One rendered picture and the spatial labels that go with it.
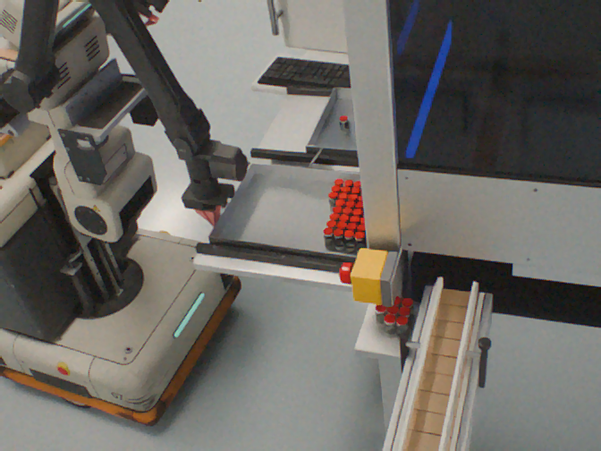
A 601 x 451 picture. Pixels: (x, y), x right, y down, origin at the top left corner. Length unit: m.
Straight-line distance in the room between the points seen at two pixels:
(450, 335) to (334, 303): 1.33
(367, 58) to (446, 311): 0.50
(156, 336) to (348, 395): 0.63
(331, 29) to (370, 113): 1.18
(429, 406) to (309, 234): 0.53
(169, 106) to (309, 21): 1.00
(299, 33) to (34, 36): 1.08
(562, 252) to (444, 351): 0.26
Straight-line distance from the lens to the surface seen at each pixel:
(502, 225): 1.28
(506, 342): 1.51
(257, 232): 1.64
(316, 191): 1.71
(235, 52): 4.18
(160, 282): 2.47
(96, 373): 2.32
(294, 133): 1.91
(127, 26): 1.38
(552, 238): 1.29
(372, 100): 1.17
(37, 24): 1.50
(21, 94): 1.62
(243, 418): 2.41
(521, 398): 1.65
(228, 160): 1.48
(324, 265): 1.51
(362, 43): 1.12
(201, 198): 1.57
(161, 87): 1.42
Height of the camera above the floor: 1.98
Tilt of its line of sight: 42 degrees down
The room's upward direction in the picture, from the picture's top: 10 degrees counter-clockwise
